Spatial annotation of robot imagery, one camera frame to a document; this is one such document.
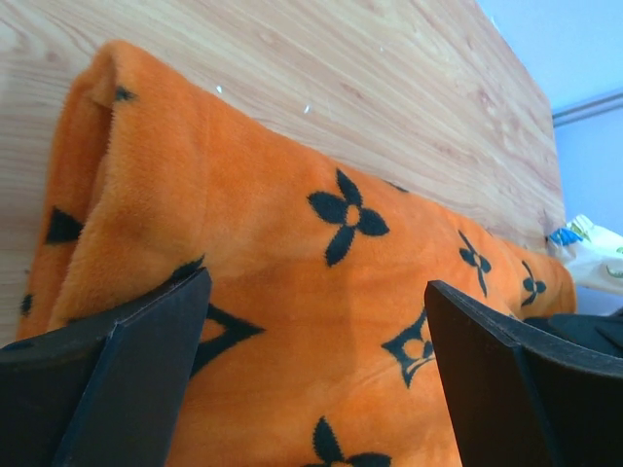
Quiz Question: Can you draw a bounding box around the right aluminium frame post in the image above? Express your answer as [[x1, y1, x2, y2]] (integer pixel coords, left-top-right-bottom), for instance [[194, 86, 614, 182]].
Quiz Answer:
[[552, 89, 622, 127]]

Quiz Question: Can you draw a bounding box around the orange patterned pillowcase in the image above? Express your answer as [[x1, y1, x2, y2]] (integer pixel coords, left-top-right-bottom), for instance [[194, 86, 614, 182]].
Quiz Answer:
[[18, 41, 576, 466]]

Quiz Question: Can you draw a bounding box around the white cartoon print cloth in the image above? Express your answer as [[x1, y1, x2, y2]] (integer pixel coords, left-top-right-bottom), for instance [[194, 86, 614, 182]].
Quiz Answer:
[[547, 215, 623, 296]]

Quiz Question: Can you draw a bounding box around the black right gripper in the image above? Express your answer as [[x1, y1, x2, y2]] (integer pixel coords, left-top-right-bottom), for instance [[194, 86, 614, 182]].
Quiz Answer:
[[524, 308, 622, 358]]

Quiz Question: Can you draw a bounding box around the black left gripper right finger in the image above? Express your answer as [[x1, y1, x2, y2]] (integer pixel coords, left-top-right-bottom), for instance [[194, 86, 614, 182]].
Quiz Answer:
[[424, 281, 622, 466]]

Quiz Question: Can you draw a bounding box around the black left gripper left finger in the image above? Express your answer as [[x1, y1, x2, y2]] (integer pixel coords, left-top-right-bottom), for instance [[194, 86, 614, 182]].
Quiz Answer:
[[1, 269, 211, 466]]

